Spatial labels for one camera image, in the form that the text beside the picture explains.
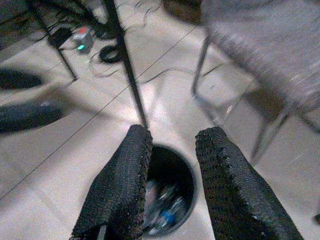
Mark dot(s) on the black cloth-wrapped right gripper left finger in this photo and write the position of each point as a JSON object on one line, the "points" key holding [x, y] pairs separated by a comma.
{"points": [[117, 190]]}

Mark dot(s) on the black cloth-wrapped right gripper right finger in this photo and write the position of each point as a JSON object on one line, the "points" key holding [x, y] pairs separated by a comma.
{"points": [[232, 190]]}

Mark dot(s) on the round black rubbish bin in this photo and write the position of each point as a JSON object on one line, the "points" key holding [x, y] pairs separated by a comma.
{"points": [[172, 161]]}

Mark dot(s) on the clear bottle with blue label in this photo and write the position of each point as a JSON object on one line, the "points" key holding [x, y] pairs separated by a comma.
{"points": [[167, 215]]}

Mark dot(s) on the thick black table leg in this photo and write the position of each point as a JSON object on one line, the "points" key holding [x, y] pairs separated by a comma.
{"points": [[125, 51]]}

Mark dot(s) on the thin black table leg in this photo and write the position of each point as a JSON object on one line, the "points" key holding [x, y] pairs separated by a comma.
{"points": [[62, 53]]}

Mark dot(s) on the grey device with lights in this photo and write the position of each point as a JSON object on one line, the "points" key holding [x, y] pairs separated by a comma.
{"points": [[83, 40]]}

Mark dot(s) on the black power adapter box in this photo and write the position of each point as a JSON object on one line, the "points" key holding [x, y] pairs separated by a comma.
{"points": [[60, 37]]}

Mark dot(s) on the chair with chrome frame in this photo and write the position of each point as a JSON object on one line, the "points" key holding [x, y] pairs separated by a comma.
{"points": [[200, 62]]}

